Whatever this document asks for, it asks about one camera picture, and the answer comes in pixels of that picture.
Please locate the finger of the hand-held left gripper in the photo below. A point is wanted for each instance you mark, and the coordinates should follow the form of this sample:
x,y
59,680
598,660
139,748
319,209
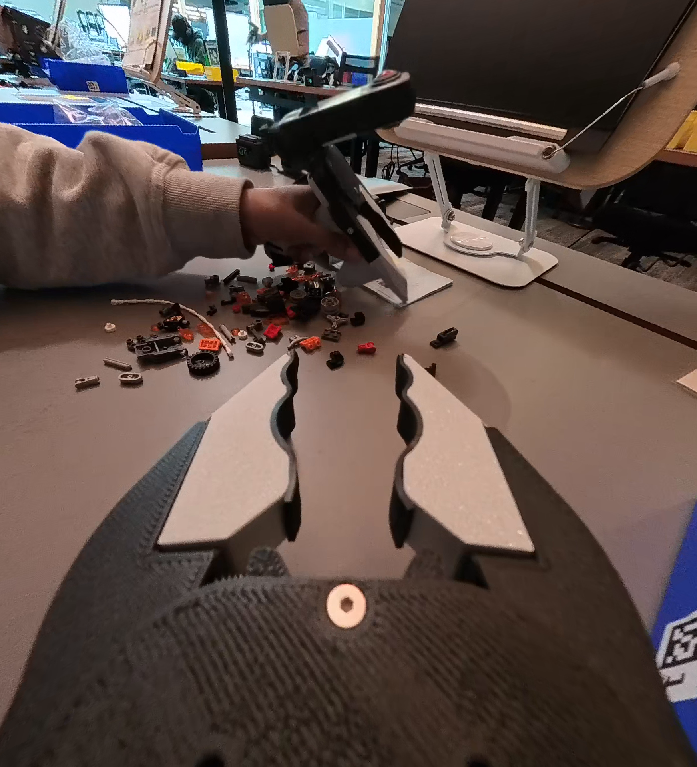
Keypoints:
x,y
357,272
387,269

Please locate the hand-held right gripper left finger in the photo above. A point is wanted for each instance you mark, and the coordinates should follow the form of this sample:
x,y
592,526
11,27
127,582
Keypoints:
x,y
228,473

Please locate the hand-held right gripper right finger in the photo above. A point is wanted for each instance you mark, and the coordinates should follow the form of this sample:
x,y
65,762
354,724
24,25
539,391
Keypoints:
x,y
462,473

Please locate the lego instruction booklet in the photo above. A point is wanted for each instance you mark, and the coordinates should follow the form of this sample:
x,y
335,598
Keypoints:
x,y
429,281

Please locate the pile of lego pieces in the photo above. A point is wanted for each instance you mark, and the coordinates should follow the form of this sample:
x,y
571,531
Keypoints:
x,y
300,296

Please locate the person's left forearm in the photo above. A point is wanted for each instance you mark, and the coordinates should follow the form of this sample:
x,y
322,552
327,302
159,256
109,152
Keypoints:
x,y
85,210

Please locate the small red lego part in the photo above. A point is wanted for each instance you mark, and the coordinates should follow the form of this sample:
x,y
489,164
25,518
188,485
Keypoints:
x,y
367,347

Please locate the orange lego plate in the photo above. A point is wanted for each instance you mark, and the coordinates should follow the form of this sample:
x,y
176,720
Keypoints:
x,y
311,343

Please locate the dark grey lego clip brick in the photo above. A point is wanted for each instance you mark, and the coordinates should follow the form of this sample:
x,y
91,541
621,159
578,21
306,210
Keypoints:
x,y
443,337

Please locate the black curved lego brick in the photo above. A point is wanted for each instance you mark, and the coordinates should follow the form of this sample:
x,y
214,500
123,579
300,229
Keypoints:
x,y
335,359

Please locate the grey oval lego liftarm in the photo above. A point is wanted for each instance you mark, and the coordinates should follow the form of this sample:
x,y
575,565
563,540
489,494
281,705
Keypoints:
x,y
131,378

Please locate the grey lego axle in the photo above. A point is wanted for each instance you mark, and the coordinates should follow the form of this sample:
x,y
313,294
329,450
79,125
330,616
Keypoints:
x,y
118,364

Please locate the grey lego connector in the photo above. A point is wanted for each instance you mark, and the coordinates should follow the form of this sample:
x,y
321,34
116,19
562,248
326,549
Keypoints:
x,y
87,382

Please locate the person's left hand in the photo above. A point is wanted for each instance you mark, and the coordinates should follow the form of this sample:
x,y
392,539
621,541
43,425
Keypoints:
x,y
288,215

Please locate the white monitor stand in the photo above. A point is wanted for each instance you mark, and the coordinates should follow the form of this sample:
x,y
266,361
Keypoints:
x,y
480,245

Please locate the black battery charger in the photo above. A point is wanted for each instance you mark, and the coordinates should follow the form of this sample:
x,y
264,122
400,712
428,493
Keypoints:
x,y
251,150

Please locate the black pole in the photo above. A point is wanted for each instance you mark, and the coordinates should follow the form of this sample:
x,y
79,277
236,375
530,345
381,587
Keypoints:
x,y
224,54

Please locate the large black monitor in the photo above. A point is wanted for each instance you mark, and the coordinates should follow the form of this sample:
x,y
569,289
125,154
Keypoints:
x,y
534,54

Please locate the cardboard sign stand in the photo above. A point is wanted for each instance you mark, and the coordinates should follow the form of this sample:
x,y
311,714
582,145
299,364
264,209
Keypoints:
x,y
150,36

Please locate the clear plastic bag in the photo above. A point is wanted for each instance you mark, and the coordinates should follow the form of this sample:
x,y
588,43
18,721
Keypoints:
x,y
96,111

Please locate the black office chair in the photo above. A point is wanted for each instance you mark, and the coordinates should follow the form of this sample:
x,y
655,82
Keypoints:
x,y
666,221

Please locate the black lego chassis frame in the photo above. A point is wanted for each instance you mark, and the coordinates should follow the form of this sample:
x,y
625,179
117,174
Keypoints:
x,y
155,347

